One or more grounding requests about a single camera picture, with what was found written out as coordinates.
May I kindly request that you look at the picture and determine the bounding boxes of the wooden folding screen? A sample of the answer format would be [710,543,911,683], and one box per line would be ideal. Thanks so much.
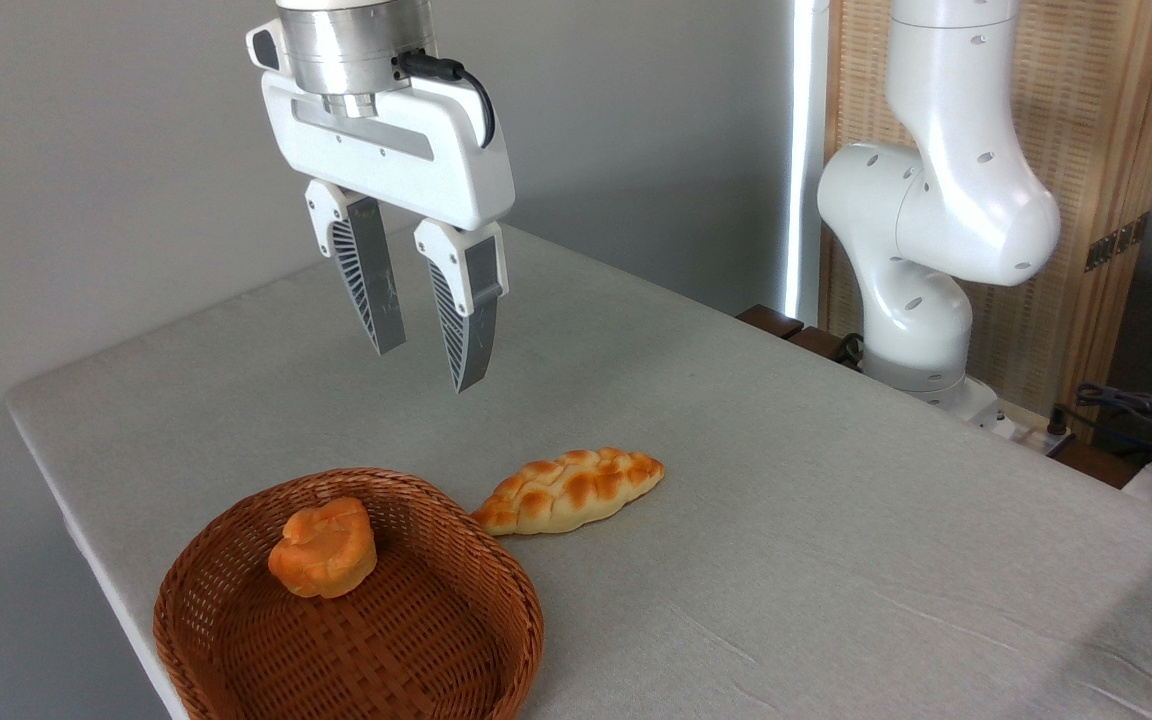
[821,0,1152,443]

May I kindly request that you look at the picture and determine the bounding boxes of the black cable bundle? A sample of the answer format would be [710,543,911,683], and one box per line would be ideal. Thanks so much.
[1048,382,1152,453]

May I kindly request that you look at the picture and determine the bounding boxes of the grey tablecloth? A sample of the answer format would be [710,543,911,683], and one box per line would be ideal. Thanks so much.
[4,224,1152,720]

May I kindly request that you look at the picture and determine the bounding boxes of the dark wooden furniture piece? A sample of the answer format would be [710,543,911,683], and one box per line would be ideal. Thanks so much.
[786,325,864,372]
[736,304,805,340]

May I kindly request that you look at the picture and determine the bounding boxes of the round orange bread bun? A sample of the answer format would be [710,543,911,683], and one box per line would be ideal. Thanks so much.
[267,497,378,600]

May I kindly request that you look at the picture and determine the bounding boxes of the long braided bread loaf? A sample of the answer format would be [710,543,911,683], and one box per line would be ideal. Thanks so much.
[471,447,665,537]

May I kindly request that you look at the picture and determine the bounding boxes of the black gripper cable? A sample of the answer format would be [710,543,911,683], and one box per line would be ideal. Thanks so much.
[396,49,497,150]

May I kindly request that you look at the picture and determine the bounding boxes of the brown wicker basket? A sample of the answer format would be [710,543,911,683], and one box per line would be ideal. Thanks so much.
[153,467,545,720]

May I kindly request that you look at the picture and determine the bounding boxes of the metal screen hinge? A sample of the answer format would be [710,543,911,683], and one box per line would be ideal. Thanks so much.
[1084,212,1151,273]

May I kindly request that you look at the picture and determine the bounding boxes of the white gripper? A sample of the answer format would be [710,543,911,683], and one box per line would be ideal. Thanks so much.
[245,20,517,394]

